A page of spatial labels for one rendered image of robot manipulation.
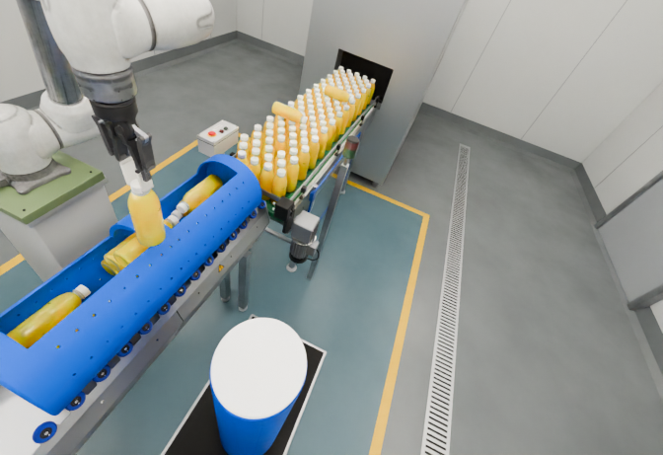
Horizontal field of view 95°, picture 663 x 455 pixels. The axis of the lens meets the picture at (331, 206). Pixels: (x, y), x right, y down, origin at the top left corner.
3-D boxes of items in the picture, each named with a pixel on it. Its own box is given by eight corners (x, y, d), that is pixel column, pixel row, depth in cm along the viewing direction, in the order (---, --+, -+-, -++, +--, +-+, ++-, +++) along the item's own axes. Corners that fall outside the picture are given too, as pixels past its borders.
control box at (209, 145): (198, 151, 156) (196, 134, 149) (223, 135, 170) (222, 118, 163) (214, 159, 155) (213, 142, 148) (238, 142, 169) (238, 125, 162)
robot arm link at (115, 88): (97, 80, 50) (109, 113, 54) (143, 65, 57) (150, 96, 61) (55, 61, 52) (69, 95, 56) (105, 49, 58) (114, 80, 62)
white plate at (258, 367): (312, 325, 102) (311, 326, 102) (228, 310, 99) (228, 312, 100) (299, 424, 81) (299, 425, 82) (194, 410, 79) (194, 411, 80)
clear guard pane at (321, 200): (299, 249, 194) (312, 193, 161) (342, 184, 250) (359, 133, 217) (300, 249, 194) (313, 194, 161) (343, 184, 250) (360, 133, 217)
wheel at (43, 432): (26, 436, 73) (29, 439, 72) (45, 417, 76) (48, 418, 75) (40, 445, 75) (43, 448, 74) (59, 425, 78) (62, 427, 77)
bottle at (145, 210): (133, 245, 84) (117, 195, 72) (143, 226, 89) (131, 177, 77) (160, 248, 85) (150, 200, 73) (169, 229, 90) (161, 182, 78)
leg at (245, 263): (236, 309, 205) (237, 254, 162) (242, 302, 209) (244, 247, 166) (244, 313, 204) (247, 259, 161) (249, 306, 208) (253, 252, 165)
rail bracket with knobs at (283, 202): (269, 216, 149) (271, 201, 142) (276, 208, 154) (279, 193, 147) (287, 225, 148) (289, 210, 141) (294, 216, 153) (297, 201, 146)
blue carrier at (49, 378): (-8, 373, 82) (-87, 327, 63) (209, 193, 145) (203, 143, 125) (73, 427, 77) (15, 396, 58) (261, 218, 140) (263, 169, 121)
